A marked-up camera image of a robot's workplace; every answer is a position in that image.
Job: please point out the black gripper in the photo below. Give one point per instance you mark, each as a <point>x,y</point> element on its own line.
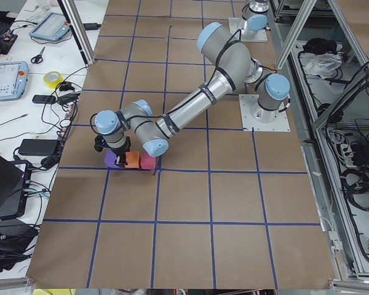
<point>120,152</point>

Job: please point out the orange foam cube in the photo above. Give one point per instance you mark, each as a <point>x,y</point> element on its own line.
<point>132,159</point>

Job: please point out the purple foam cube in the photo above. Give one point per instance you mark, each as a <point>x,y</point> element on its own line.
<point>110,159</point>

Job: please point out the red foam cube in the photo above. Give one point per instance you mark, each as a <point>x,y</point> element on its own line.
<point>147,162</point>

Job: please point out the black remote handset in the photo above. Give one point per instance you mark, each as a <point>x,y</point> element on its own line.
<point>44,99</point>

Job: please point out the yellow tape roll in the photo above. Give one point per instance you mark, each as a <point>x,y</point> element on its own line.
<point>52,79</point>

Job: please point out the brown paper table mat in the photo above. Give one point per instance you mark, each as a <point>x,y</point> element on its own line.
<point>225,208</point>

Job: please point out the near teach pendant tablet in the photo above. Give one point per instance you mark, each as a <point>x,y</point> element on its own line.
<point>13,79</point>

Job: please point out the teach pendant tablet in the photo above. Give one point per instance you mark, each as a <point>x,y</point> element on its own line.
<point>13,79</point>
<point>53,27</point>

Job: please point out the black power adapter brick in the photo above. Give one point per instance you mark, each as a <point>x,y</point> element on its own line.
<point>91,26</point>

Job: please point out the far teach pendant tablet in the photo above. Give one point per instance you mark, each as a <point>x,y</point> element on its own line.
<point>53,27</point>

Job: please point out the crumpled white cloth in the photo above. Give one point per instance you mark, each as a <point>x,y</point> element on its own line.
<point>326,65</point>

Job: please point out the black handled scissors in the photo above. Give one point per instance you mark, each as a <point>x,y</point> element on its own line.
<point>37,59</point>

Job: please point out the aluminium frame post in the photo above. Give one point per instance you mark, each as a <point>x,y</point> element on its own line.
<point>69,10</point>

